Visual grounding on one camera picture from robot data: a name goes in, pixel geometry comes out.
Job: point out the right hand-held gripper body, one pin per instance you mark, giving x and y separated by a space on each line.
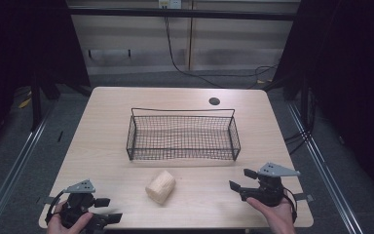
268 190

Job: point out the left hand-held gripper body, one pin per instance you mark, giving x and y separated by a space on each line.
78 203

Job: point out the person's right hand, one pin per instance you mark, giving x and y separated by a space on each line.
277 217

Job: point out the person's left hand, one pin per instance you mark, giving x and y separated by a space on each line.
56 224

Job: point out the grey tape tab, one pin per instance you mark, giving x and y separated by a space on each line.
304 197
48 200

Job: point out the pale beige cylinder roll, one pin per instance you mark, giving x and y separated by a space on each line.
160 188

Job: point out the black round table grommet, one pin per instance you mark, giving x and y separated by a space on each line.
214 101

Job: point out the black stand leg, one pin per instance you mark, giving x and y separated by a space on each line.
36 104

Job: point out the black curtain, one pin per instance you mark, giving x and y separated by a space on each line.
19 48
354 81

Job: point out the black horizontal bar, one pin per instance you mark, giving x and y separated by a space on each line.
181 13

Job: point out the metal floor rail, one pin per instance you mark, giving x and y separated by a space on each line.
324 169
9 175

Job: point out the white wall power outlet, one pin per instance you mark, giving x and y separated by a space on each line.
169 4

